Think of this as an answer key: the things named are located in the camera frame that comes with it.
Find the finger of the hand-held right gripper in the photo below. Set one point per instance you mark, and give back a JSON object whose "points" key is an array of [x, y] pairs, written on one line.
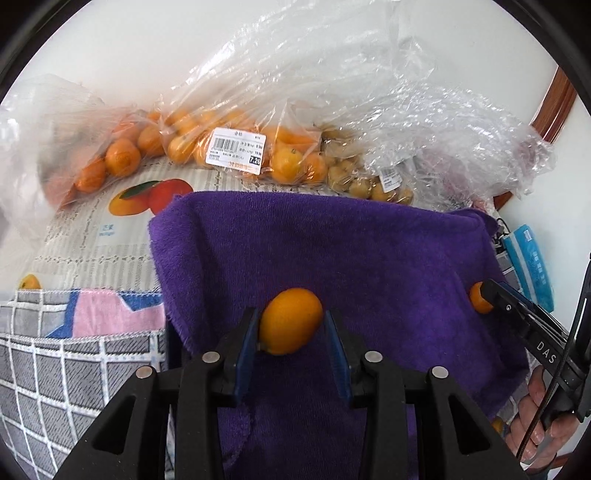
{"points": [[508, 307]]}

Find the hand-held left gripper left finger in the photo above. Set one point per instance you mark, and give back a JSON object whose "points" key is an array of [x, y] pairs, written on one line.
{"points": [[247, 357]]}

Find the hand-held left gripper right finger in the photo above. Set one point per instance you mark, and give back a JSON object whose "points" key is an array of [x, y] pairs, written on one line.
{"points": [[334, 353]]}

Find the round kumquat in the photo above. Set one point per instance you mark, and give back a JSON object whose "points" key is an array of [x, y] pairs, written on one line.
{"points": [[477, 300]]}

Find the oval kumquat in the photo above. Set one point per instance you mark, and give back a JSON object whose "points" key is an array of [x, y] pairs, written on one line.
{"points": [[291, 321]]}

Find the orange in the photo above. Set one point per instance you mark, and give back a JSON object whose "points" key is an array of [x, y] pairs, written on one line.
{"points": [[497, 425]]}

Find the clear bag of red fruits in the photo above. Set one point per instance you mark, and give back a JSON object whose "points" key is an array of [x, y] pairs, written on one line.
{"points": [[461, 175]]}

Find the person's right hand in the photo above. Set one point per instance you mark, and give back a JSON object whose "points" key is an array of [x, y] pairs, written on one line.
{"points": [[531, 415]]}

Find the blue tissue pack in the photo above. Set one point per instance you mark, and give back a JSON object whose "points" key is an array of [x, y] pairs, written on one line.
{"points": [[528, 265]]}

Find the purple towel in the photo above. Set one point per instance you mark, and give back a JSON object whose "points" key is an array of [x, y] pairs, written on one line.
{"points": [[346, 244]]}

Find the clear bag of loquats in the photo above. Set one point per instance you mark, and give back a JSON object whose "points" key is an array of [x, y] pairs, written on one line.
{"points": [[351, 177]]}

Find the grey checked blanket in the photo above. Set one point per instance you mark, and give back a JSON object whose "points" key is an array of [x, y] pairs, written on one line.
{"points": [[69, 392]]}

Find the fruit-print tablecloth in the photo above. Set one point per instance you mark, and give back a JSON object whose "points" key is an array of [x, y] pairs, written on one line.
{"points": [[92, 240]]}

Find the clear bag of kumquats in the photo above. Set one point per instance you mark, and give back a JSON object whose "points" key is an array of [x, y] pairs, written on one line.
{"points": [[286, 161]]}

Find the clear bag of tangerines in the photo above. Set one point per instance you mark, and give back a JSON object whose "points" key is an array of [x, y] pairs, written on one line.
{"points": [[122, 157]]}

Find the brown wooden frame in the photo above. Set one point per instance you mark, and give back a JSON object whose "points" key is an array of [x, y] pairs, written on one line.
{"points": [[551, 106]]}

